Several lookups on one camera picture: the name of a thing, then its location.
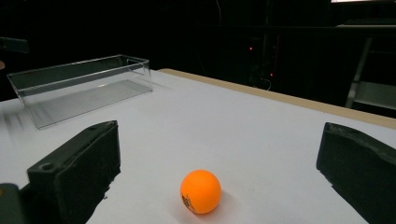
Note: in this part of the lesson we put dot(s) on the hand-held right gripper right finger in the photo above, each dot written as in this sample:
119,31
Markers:
361,168

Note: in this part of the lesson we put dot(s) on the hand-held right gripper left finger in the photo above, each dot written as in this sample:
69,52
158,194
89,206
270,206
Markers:
77,168

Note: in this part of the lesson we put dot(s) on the clear plastic box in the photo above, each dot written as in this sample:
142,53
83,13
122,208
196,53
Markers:
87,93

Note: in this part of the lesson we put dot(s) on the dark equipment rack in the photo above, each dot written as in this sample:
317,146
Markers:
258,59

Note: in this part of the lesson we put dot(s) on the orange table tennis ball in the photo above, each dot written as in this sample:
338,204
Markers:
200,191

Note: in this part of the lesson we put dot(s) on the white metal table frame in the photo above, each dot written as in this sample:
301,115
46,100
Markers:
370,93

